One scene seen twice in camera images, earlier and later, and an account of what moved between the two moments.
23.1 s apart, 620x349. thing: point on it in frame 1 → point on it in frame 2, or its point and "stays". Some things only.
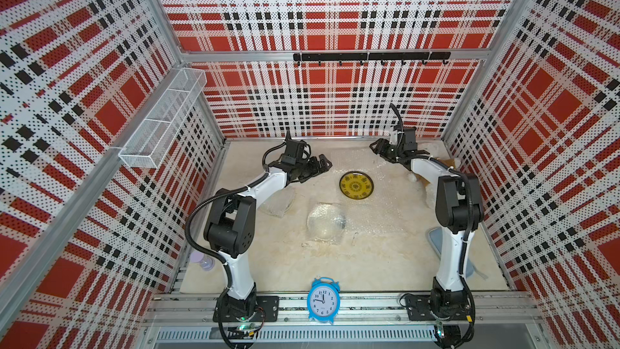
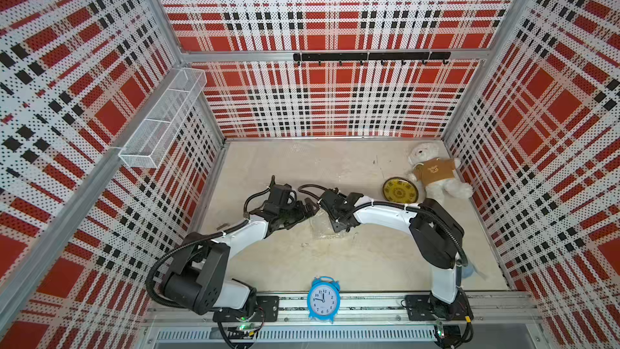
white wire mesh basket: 149,144 stays
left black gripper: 316,170 → 301,214
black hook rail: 374,56 stays
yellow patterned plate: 356,185 → 400,190
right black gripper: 379,148 → 337,228
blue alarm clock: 324,299 stays
